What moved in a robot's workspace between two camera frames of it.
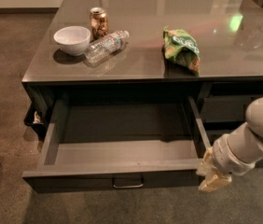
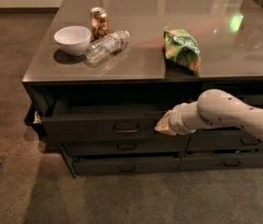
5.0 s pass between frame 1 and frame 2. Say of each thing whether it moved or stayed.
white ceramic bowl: stayed
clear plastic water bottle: stayed
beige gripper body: moved
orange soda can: stayed
